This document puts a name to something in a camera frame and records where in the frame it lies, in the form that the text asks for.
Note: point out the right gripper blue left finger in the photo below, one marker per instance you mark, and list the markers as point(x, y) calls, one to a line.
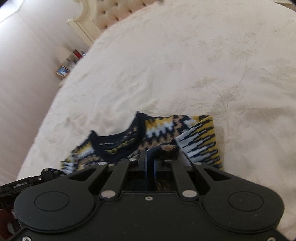
point(142, 164)

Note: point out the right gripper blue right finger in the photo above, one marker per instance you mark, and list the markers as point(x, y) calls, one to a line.
point(155, 155)

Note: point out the yellow black white patterned sweater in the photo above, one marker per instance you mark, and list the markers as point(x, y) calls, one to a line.
point(194, 136)

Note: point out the left bedside table with items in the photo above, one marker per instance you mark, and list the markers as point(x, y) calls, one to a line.
point(68, 60)

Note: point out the cream floral bedspread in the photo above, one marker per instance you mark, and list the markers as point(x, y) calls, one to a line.
point(232, 60)

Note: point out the beige tufted headboard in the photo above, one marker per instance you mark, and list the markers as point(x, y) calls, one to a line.
point(98, 15)

